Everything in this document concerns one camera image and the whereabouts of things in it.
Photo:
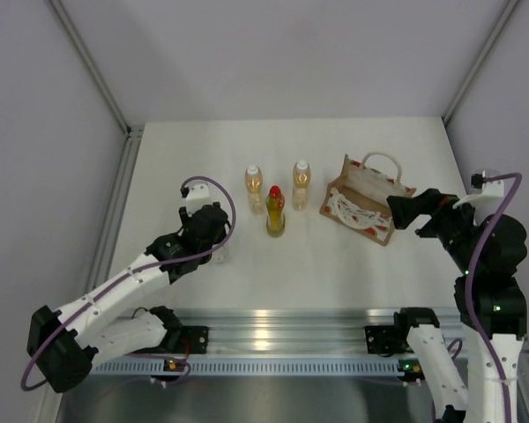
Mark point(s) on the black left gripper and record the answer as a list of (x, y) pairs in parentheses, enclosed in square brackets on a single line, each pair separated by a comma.
[(184, 217)]

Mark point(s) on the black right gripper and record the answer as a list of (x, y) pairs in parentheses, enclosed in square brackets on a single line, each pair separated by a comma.
[(431, 202)]

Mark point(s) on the clear jar dark lid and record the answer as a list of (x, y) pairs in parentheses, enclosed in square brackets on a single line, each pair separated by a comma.
[(219, 255)]

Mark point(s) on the jute watermelon canvas bag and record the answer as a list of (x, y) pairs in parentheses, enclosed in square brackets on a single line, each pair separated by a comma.
[(357, 198)]

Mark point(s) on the yellow dish soap red cap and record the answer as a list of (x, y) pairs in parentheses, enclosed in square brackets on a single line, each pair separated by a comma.
[(275, 204)]

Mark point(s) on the amber bottle white cap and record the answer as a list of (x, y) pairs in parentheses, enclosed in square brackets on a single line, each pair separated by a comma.
[(301, 180), (254, 183)]

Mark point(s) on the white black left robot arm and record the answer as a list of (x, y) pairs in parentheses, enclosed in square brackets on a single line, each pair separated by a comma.
[(67, 343)]

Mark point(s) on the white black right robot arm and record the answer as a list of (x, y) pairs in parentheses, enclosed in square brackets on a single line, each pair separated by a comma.
[(492, 308)]

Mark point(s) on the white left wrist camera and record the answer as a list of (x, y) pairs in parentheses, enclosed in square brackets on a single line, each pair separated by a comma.
[(195, 197)]

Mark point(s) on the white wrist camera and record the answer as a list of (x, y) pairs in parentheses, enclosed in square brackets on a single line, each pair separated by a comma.
[(195, 197), (485, 187)]

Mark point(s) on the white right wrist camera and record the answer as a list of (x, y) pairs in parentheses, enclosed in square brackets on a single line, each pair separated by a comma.
[(485, 187)]

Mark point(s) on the aluminium rail frame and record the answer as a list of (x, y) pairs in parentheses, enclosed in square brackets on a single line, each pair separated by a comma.
[(209, 86)]

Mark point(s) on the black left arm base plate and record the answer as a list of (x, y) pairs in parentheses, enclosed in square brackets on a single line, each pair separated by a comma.
[(189, 340)]

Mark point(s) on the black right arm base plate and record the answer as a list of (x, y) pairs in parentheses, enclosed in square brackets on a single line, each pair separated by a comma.
[(384, 340)]

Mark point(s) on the grey slotted cable duct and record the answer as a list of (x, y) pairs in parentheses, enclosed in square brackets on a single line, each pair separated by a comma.
[(254, 367)]

